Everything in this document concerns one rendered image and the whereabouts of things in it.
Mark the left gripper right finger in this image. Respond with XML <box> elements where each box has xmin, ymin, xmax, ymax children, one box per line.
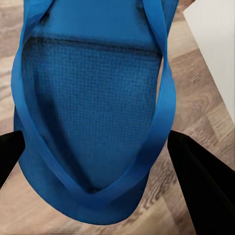
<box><xmin>167</xmin><ymin>130</ymin><xmax>235</xmax><ymax>235</ymax></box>

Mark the sandal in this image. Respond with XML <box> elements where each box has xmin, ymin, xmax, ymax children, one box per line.
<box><xmin>11</xmin><ymin>0</ymin><xmax>179</xmax><ymax>226</ymax></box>

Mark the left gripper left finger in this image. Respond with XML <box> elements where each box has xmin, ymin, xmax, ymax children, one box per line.
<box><xmin>0</xmin><ymin>130</ymin><xmax>25</xmax><ymax>189</ymax></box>

